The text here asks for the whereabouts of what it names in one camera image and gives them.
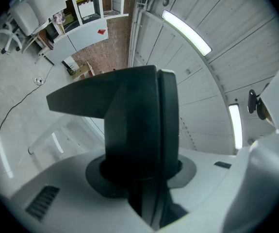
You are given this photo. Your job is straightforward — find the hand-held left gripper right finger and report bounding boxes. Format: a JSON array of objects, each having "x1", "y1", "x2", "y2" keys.
[{"x1": 157, "y1": 68, "x2": 189, "y2": 229}]

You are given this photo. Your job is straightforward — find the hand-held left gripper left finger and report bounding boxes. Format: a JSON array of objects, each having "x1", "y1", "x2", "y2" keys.
[{"x1": 46, "y1": 65, "x2": 165, "y2": 230}]

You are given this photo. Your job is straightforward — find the short ceiling light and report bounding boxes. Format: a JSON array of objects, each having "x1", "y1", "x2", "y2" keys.
[{"x1": 228, "y1": 103, "x2": 244, "y2": 150}]

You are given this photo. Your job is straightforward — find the brown cardboard box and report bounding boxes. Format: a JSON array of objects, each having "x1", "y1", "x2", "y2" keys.
[{"x1": 71, "y1": 61, "x2": 98, "y2": 81}]

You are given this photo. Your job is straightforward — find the long ceiling light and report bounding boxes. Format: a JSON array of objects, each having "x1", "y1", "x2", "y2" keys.
[{"x1": 161, "y1": 9, "x2": 213, "y2": 57}]

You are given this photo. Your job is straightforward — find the white shelf cabinet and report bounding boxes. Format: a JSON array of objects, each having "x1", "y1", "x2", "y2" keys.
[{"x1": 38, "y1": 0, "x2": 130, "y2": 66}]

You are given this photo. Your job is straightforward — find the person's white shirt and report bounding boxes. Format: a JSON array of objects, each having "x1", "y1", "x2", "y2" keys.
[{"x1": 223, "y1": 53, "x2": 279, "y2": 233}]

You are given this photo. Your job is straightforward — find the white storage box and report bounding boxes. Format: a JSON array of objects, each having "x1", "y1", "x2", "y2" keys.
[{"x1": 78, "y1": 2, "x2": 97, "y2": 18}]

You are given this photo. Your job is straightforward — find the wooden stool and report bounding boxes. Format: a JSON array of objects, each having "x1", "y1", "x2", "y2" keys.
[{"x1": 22, "y1": 29, "x2": 55, "y2": 56}]

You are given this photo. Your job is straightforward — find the pink cloth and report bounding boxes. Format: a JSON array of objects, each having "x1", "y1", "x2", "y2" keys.
[{"x1": 54, "y1": 11, "x2": 66, "y2": 24}]

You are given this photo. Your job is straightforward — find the white office chair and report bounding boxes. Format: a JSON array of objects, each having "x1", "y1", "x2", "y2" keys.
[{"x1": 0, "y1": 0, "x2": 67, "y2": 55}]

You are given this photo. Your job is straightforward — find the black head camera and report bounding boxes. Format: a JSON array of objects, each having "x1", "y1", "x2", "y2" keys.
[{"x1": 247, "y1": 88, "x2": 271, "y2": 120}]

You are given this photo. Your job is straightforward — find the white wall pipes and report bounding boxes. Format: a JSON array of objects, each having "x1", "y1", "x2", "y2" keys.
[{"x1": 128, "y1": 0, "x2": 148, "y2": 68}]

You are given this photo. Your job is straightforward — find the black floor cable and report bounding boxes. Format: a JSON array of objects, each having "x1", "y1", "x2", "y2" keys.
[{"x1": 0, "y1": 64, "x2": 55, "y2": 173}]

